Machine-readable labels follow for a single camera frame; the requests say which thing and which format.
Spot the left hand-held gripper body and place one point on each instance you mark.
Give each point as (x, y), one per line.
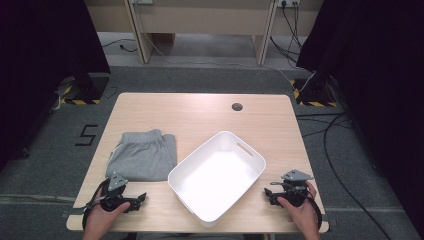
(116, 181)

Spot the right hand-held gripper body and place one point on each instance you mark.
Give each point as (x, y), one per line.
(295, 193)

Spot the grey shorts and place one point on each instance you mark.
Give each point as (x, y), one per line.
(143, 160)

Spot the white plastic bin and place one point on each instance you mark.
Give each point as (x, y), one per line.
(216, 180)

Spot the person's right hand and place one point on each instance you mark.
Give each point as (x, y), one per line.
(306, 215)

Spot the person's left hand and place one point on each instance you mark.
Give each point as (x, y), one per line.
(100, 218)

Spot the black stand base, striped tape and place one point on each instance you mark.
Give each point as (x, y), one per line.
(315, 96)
(90, 88)

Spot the dark curtain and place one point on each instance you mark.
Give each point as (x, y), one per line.
(40, 66)
(376, 83)

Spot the beige wooden desk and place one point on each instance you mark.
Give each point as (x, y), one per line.
(206, 20)

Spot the white wall socket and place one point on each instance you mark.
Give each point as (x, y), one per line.
(288, 2)

